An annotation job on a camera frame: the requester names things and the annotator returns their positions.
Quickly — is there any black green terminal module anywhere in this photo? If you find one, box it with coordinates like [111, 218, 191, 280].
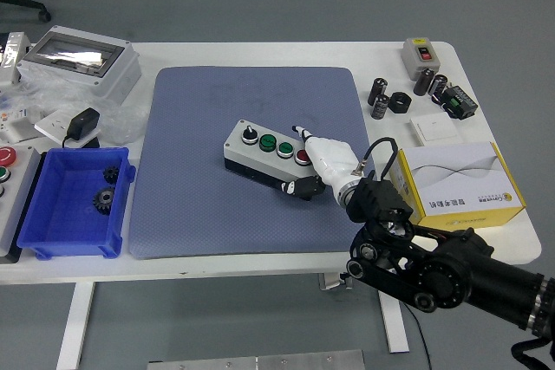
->
[440, 83, 479, 120]

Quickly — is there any yellow white carton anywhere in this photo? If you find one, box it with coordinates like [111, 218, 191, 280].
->
[388, 141, 527, 232]

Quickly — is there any black hex nut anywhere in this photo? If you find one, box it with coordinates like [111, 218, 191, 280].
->
[388, 91, 412, 114]

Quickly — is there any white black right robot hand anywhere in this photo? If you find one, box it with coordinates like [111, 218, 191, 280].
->
[279, 125, 365, 202]

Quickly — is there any large black gear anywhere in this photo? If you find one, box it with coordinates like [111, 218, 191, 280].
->
[92, 186, 117, 216]

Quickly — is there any white wall switch plate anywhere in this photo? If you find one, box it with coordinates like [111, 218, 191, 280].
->
[409, 112, 461, 146]

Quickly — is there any blue plastic bin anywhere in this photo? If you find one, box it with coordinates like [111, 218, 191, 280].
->
[16, 146, 137, 261]

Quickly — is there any black cylindrical capacitor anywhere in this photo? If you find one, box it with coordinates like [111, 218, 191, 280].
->
[428, 74, 448, 102]
[370, 93, 390, 120]
[367, 77, 389, 107]
[413, 67, 437, 97]

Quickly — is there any white silver device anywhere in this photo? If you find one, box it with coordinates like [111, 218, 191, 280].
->
[0, 31, 32, 88]

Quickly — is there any metal under-table bracket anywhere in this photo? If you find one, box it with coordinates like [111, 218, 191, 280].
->
[319, 272, 353, 292]

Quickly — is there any small white packaging box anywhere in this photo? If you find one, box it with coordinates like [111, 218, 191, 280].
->
[0, 105, 44, 145]

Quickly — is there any grey emergency-stop control box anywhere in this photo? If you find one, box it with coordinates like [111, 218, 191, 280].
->
[0, 146, 47, 263]

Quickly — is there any grey two-button switch box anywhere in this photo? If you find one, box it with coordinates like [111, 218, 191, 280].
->
[399, 36, 441, 81]

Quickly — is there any black power adapter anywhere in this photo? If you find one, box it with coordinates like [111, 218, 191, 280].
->
[62, 107, 101, 149]

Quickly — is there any white table leg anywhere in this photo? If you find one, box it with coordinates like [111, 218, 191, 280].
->
[55, 282, 95, 370]
[377, 289, 411, 354]

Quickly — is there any thin black cable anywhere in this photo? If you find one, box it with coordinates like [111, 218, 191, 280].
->
[401, 300, 433, 370]

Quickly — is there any white wall socket plate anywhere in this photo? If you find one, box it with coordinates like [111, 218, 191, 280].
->
[33, 108, 101, 149]

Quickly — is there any grey four-button control box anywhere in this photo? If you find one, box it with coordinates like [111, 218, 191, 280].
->
[223, 118, 317, 193]

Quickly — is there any grey enclosure with clear lid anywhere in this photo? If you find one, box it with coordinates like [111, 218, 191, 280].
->
[16, 25, 143, 105]

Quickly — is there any grey metal plate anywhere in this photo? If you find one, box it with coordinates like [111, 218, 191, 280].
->
[147, 348, 366, 370]

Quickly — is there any clear plastic bag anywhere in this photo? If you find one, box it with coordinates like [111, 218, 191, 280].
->
[0, 70, 148, 146]

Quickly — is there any blue-grey table mat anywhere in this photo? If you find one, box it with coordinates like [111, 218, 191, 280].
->
[128, 65, 385, 261]

